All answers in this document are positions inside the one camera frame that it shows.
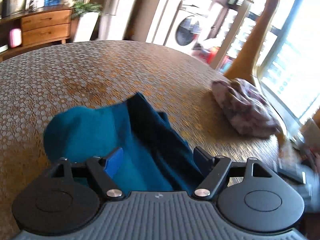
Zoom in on leafy green plant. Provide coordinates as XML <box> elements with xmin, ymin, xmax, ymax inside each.
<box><xmin>64</xmin><ymin>0</ymin><xmax>103</xmax><ymax>20</ymax></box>

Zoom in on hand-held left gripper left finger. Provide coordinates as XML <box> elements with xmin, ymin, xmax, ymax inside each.
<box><xmin>49</xmin><ymin>147</ymin><xmax>125</xmax><ymax>200</ymax></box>

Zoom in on teal and navy sweater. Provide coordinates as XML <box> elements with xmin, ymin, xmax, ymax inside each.
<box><xmin>43</xmin><ymin>92</ymin><xmax>204</xmax><ymax>193</ymax></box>

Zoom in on black speaker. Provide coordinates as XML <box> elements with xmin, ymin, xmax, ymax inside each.
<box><xmin>1</xmin><ymin>0</ymin><xmax>12</xmax><ymax>18</ymax></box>

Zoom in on floral cloth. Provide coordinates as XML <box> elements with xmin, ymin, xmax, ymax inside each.
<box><xmin>211</xmin><ymin>78</ymin><xmax>280</xmax><ymax>138</ymax></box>

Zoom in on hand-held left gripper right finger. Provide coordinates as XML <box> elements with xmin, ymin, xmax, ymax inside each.
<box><xmin>192</xmin><ymin>146</ymin><xmax>273</xmax><ymax>200</ymax></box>

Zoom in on white planter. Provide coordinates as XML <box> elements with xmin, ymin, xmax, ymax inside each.
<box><xmin>72</xmin><ymin>11</ymin><xmax>100</xmax><ymax>43</ymax></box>

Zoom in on white washing machine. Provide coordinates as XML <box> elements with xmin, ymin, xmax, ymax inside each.
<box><xmin>164</xmin><ymin>0</ymin><xmax>208</xmax><ymax>55</ymax></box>

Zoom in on wooden drawer cabinet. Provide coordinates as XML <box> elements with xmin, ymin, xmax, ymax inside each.
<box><xmin>0</xmin><ymin>4</ymin><xmax>73</xmax><ymax>62</ymax></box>

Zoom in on tan wooden chair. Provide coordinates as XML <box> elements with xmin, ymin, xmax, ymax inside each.
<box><xmin>224</xmin><ymin>0</ymin><xmax>288</xmax><ymax>88</ymax></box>

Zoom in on pink case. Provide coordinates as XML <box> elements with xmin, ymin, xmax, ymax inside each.
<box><xmin>9</xmin><ymin>28</ymin><xmax>22</xmax><ymax>48</ymax></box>

